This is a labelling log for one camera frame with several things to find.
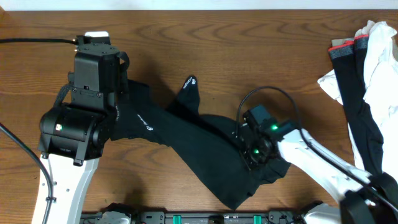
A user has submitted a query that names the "black t-shirt white logo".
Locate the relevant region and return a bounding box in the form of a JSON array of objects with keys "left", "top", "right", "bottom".
[{"left": 111, "top": 75, "right": 290, "bottom": 210}]

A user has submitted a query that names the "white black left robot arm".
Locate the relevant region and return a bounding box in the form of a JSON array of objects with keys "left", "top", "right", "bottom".
[{"left": 32, "top": 43, "right": 129, "bottom": 223}]

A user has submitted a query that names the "white crumpled garment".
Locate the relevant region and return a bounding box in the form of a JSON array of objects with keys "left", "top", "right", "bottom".
[{"left": 318, "top": 21, "right": 397, "bottom": 178}]

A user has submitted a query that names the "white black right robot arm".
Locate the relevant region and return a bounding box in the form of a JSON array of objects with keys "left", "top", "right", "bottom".
[{"left": 236, "top": 121, "right": 397, "bottom": 223}]

